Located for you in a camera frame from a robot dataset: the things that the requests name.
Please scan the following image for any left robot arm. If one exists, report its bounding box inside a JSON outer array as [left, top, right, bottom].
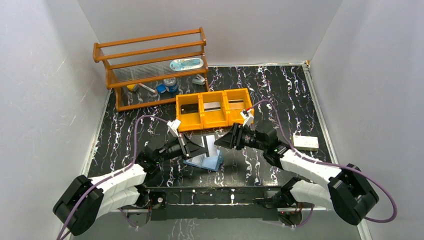
[[52, 119, 209, 236]]

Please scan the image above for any right yellow plastic bin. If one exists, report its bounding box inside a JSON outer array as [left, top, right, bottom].
[[224, 88, 253, 126]]

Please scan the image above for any white red marker pen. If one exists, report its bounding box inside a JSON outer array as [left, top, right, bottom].
[[138, 83, 157, 94]]

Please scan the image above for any blue white oval package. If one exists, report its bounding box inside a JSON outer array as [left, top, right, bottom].
[[169, 57, 204, 72]]

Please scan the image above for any orange card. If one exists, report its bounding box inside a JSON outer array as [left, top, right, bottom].
[[228, 100, 245, 110]]

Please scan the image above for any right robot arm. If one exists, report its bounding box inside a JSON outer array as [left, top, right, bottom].
[[214, 120, 380, 225]]

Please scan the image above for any wooden shelf rack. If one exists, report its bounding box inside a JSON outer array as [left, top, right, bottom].
[[92, 27, 209, 112]]

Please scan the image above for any black card with stripe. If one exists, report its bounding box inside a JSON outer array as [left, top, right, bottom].
[[180, 103, 199, 115]]

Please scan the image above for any white card with grey stripe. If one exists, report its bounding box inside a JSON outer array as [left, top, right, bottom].
[[202, 134, 219, 158]]

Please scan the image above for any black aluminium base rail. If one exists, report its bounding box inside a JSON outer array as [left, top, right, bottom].
[[134, 187, 307, 221]]

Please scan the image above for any white stapler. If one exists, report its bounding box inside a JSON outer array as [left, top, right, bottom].
[[192, 74, 206, 86]]

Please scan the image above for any white blue round tin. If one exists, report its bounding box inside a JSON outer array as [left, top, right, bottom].
[[163, 77, 179, 93]]

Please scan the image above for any white rectangular box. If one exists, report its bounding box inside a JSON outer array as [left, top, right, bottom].
[[292, 135, 319, 151]]

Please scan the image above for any yellow grey sponge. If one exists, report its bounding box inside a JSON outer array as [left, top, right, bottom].
[[126, 84, 140, 93]]

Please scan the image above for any grey striped card in bin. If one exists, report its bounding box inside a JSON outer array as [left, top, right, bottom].
[[203, 101, 221, 112]]

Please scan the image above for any small blue box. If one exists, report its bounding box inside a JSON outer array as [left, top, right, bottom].
[[155, 84, 167, 94]]

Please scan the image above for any left yellow plastic bin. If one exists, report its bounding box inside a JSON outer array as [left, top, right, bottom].
[[175, 93, 204, 132]]

